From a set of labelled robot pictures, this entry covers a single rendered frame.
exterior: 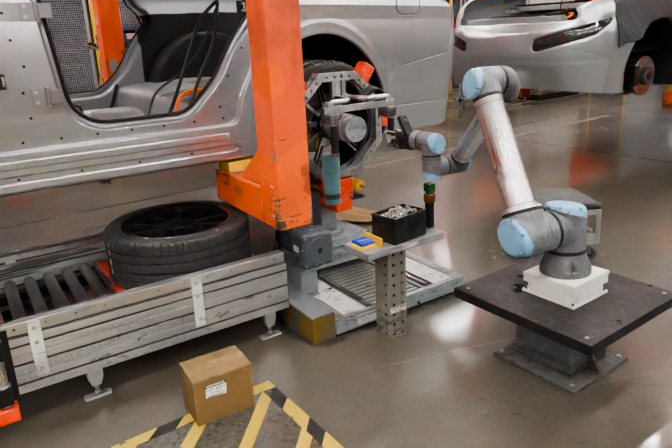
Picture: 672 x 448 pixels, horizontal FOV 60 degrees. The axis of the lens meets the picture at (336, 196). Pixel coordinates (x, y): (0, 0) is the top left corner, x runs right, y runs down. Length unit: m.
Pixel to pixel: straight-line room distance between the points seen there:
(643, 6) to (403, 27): 2.38
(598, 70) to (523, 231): 3.02
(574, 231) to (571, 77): 2.84
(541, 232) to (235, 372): 1.21
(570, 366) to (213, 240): 1.51
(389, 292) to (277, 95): 0.96
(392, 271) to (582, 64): 2.96
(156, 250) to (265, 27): 1.01
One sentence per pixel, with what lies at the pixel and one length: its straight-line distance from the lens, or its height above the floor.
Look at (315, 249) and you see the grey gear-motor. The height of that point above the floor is 0.33.
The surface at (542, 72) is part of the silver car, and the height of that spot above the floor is 0.92.
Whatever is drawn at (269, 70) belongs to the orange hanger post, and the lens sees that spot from 2.36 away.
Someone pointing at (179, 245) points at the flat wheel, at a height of 0.49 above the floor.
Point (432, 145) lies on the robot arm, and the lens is 2.69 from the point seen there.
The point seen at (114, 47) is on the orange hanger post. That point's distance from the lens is 4.97.
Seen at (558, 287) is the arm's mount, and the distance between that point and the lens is 2.37.
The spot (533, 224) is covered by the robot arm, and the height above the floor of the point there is 0.62.
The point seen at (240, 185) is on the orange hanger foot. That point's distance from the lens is 2.78.
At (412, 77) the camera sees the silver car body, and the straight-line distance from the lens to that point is 3.46.
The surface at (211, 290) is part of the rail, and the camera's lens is 2.52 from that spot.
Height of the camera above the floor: 1.33
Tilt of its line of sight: 16 degrees down
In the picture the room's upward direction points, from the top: 3 degrees counter-clockwise
